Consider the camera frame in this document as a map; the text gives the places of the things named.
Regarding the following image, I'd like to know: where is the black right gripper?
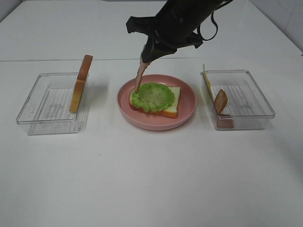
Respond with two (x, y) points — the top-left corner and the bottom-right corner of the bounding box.
(126, 4), (203, 63)

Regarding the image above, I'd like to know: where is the bacon strip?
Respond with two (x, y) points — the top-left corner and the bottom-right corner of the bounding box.
(214, 89), (234, 129)
(134, 58), (151, 94)

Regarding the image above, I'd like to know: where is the green lettuce leaf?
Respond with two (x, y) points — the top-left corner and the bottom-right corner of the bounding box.
(130, 82), (175, 113)

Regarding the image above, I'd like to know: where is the bread slice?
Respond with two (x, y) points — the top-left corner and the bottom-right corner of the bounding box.
(69, 55), (93, 114)
(129, 87), (181, 118)

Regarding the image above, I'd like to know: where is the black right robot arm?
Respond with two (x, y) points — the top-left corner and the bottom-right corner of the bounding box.
(126, 0), (231, 63)

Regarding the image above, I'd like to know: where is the yellow cheese slice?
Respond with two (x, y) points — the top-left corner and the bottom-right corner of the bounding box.
(203, 63), (213, 99)

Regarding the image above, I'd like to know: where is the pink plate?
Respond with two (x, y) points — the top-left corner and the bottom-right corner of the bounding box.
(117, 74), (196, 131)

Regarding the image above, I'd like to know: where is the upright bread slice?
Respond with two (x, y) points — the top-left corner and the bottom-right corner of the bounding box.
(69, 55), (93, 114)

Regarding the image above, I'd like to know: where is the clear right plastic container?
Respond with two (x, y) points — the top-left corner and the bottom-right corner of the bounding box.
(201, 70), (276, 130)

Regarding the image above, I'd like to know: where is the clear plastic container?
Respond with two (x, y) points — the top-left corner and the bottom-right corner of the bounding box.
(16, 72), (89, 135)
(201, 70), (276, 130)

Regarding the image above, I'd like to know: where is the clear left plastic container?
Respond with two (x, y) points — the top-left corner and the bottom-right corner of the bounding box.
(16, 72), (89, 135)

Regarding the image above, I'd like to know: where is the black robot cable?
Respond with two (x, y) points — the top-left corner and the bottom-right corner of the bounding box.
(196, 10), (219, 41)

